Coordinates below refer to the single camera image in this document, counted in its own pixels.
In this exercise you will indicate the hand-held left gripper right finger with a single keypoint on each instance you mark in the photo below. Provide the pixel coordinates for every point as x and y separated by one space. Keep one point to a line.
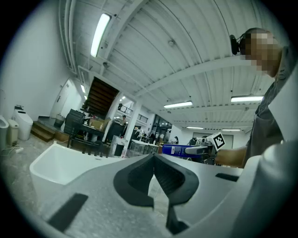
205 181

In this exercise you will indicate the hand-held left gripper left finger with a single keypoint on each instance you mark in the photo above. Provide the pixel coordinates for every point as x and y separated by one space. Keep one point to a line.
97 209

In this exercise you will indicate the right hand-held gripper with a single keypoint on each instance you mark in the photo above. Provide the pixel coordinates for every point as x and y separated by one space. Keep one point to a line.
217 141

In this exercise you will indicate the small blue bottle cap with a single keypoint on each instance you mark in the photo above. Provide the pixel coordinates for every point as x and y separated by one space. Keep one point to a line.
172 150

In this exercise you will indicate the large white tub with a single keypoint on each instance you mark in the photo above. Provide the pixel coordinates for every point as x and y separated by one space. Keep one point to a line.
60 162

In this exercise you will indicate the person's right forearm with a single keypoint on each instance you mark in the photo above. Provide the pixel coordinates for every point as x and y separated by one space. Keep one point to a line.
230 155

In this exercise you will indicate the ceiling tube light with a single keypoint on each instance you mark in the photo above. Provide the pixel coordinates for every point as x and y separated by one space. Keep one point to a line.
246 98
178 104
83 88
100 35

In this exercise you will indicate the white marbled cabinet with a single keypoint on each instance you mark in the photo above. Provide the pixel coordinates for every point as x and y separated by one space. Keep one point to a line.
118 146

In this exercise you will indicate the person's dark grey shirt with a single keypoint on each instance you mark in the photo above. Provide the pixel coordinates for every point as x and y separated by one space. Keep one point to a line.
263 130

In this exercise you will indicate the open cardboard box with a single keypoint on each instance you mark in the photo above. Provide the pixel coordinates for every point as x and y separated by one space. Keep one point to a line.
100 124

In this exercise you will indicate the black table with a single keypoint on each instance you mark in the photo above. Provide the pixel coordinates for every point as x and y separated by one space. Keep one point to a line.
76 123

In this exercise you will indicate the wooden steps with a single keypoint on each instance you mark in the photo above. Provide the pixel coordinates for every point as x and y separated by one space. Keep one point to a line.
43 132

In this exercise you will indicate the dark woven basket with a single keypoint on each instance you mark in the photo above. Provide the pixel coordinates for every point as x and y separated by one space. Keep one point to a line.
59 120

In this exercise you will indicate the white power strip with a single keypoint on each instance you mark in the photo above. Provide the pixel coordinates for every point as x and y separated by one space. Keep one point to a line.
19 150

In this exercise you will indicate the dark wooden staircase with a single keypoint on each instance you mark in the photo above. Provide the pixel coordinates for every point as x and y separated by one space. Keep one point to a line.
102 95

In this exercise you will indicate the white toilet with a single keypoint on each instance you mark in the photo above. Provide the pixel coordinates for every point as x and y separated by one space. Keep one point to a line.
23 125

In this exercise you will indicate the beige waste bin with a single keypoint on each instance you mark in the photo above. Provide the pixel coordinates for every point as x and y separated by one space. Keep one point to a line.
12 132

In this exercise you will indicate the white door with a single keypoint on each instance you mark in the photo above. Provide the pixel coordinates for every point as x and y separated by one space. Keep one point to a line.
60 100

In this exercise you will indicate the person's head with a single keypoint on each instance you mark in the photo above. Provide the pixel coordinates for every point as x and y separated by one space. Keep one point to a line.
263 51

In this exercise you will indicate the white urinal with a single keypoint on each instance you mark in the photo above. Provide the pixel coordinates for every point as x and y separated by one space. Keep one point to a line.
3 132

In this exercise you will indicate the black head camera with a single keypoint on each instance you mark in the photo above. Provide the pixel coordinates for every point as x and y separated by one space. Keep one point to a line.
234 44

